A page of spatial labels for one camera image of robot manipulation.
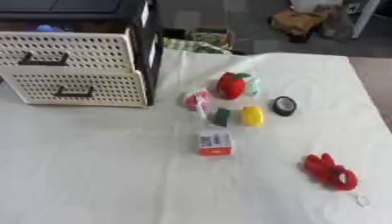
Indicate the yellow block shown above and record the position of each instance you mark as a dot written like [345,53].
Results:
[252,116]

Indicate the dark green block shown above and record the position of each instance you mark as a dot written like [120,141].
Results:
[222,116]

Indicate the white and orange card box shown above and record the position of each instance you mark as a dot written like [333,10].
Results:
[215,142]

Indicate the blue object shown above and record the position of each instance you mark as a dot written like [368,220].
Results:
[48,28]

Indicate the pale pierced drawer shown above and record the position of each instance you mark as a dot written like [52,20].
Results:
[117,87]
[102,48]

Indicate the black cabinet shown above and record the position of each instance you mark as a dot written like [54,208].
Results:
[145,35]

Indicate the black tape roll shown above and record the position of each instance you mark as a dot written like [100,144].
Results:
[284,106]

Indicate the brown bag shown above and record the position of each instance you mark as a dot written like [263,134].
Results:
[296,22]

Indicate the grey bag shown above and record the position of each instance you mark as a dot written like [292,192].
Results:
[335,25]

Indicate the pink and white plush toy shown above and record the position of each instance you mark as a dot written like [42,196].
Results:
[196,99]

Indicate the red plush apple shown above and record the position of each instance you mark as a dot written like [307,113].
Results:
[230,86]

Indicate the cardboard box with patterned cloth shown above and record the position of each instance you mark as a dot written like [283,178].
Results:
[201,39]

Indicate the white post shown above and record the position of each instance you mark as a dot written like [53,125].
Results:
[365,17]

